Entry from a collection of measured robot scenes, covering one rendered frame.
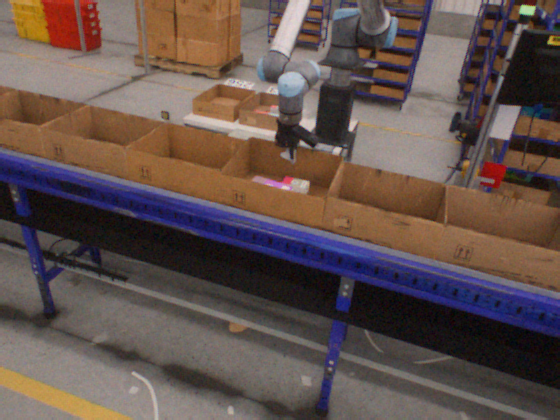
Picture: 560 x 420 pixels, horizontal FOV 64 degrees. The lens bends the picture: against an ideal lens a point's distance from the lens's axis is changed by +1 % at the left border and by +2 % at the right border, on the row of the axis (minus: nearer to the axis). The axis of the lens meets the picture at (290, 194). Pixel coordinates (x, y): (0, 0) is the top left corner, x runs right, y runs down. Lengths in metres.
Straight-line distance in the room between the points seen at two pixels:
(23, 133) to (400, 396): 1.99
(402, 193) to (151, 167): 0.96
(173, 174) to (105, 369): 1.05
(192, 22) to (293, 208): 4.88
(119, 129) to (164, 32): 4.38
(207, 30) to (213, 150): 4.31
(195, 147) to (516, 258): 1.30
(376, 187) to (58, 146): 1.27
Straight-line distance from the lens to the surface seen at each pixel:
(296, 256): 1.57
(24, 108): 2.50
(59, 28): 7.54
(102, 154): 1.86
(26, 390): 2.38
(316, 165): 1.76
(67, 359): 2.43
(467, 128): 2.29
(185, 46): 6.31
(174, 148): 2.02
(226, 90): 3.17
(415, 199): 1.77
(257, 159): 1.84
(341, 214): 1.51
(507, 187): 2.91
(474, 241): 1.51
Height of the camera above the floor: 1.81
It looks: 31 degrees down
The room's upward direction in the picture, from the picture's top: 6 degrees clockwise
